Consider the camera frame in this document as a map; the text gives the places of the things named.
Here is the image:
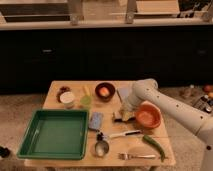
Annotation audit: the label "dark brown bowl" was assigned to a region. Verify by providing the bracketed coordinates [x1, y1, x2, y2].
[95, 82, 115, 102]

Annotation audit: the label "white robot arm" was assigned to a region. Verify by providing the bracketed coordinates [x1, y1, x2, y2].
[122, 79, 213, 171]

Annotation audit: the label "grey folded cloth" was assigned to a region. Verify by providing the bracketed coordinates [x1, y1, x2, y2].
[117, 87, 131, 102]

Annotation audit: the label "clutter items on floor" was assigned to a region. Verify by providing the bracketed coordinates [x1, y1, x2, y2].
[180, 85, 213, 114]

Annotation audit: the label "white round container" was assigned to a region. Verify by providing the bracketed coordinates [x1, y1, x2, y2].
[60, 91, 75, 108]

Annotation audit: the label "silver metal fork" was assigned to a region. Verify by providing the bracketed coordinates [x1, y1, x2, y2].
[118, 153, 156, 160]

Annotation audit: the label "black object on floor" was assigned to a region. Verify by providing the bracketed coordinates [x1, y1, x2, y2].
[0, 146, 10, 158]

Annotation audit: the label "black wooden board eraser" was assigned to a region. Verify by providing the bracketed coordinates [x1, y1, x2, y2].
[113, 112, 122, 122]

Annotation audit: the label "green plastic cup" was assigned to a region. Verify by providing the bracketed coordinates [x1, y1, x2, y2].
[80, 95, 92, 109]

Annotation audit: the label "orange plastic bowl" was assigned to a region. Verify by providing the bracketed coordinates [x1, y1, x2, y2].
[135, 103, 161, 129]

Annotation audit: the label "wooden table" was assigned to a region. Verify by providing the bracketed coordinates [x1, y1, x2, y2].
[24, 81, 176, 168]

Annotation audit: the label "green chili pepper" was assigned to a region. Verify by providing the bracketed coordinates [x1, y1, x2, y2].
[142, 135, 166, 162]

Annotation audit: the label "green plastic tray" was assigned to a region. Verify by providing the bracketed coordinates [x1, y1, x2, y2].
[17, 109, 89, 160]

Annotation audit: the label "blue sponge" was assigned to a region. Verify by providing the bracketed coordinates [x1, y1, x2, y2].
[89, 112, 103, 131]

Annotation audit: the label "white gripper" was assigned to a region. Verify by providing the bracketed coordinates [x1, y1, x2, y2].
[120, 92, 142, 121]

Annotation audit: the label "yellow banana toy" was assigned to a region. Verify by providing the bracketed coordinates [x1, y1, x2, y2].
[83, 85, 91, 96]

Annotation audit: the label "orange fruit in bowl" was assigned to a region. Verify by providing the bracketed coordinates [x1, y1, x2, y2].
[99, 87, 109, 97]

